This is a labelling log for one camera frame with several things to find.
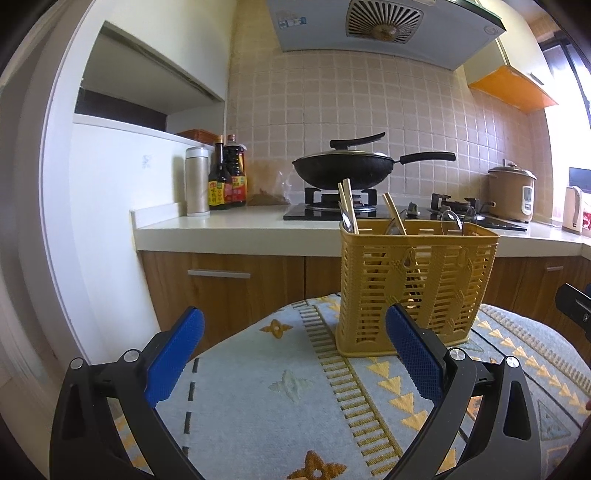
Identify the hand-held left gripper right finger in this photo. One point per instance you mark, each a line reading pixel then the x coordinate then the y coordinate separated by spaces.
pixel 415 355

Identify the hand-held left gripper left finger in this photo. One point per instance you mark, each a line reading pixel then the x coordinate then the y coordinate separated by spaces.
pixel 175 355

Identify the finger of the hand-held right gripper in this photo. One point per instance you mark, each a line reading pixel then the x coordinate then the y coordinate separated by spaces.
pixel 575 307

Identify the yellow plastic utensil basket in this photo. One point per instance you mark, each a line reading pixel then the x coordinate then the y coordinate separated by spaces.
pixel 355 344

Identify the metal spoons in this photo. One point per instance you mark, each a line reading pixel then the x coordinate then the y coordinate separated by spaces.
pixel 450 217

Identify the wooden kitchen cabinet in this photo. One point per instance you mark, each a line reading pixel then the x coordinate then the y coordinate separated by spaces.
pixel 231 304

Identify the white electric kettle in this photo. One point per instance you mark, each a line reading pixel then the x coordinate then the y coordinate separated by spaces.
pixel 572 210

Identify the patterned blue tablecloth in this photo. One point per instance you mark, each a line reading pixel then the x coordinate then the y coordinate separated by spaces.
pixel 277 415

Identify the dark framed panel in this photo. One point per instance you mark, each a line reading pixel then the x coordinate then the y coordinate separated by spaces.
pixel 581 177

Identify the beige rice cooker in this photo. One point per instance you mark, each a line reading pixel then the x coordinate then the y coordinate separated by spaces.
pixel 510 194

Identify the white kitchen countertop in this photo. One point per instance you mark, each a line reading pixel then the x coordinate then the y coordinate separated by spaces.
pixel 231 230

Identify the clear plastic spoon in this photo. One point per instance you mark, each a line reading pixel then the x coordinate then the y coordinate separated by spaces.
pixel 347 224
pixel 470 214

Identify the steel thermos flask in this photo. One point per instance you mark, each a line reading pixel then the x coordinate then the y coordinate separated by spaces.
pixel 197 184

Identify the slim dark soy sauce bottle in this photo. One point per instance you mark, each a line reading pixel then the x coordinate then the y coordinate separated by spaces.
pixel 218 184

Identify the black glass gas stove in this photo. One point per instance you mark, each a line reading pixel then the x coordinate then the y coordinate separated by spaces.
pixel 304 213

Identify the wide dark sauce bottle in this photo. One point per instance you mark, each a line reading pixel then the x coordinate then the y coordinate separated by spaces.
pixel 238 184

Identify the clear plastic bag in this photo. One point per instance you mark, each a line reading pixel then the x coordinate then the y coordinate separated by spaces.
pixel 272 189

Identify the black wok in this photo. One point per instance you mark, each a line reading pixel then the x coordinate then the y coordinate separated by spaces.
pixel 341 173

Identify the brown wicker tray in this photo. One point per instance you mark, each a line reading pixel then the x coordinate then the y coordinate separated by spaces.
pixel 198 135

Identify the window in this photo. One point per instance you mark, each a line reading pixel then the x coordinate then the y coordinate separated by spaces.
pixel 570 78

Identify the white range hood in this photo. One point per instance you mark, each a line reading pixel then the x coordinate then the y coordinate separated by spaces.
pixel 378 27

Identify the orange wall cabinet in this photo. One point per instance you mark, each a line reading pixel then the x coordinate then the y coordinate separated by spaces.
pixel 512 87

